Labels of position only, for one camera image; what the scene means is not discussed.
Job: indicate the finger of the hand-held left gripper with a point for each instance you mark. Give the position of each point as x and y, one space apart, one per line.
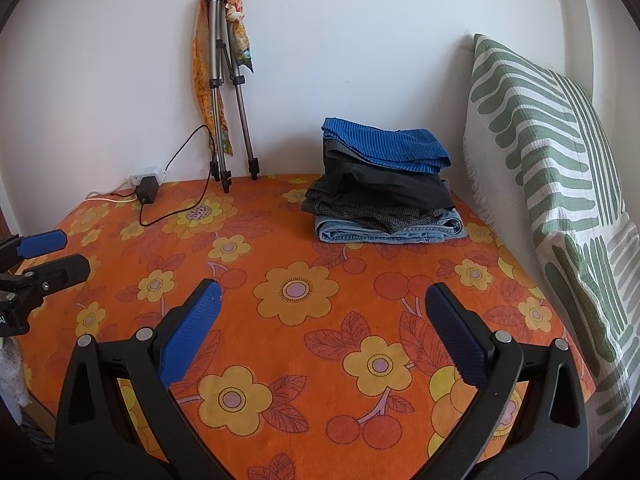
42 243
60 272

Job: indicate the light blue folded jeans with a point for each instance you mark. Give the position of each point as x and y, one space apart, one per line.
360 234

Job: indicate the brown wooden furniture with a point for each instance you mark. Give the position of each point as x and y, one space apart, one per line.
7 220

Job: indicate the white lace cloth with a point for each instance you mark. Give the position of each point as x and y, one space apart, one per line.
11 370

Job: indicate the silver camera tripod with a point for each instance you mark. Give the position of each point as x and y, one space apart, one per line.
243 110

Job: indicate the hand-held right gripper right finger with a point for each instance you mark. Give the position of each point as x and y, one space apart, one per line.
457 332

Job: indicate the blue striped boxer shorts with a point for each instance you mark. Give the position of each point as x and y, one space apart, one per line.
390 150

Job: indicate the dark checked folded pants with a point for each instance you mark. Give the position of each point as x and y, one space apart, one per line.
350 210

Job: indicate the orange floral blanket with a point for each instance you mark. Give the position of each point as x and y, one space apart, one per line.
325 360

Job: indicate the white power strip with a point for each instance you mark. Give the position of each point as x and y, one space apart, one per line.
150 172

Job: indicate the orange floral scarf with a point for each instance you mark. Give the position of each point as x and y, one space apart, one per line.
200 75

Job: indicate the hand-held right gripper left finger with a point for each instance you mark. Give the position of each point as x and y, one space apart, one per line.
192 325

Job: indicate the green white patterned pillow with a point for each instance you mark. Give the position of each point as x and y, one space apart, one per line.
585 300
540 150

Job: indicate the black folded pants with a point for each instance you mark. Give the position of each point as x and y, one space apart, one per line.
390 187

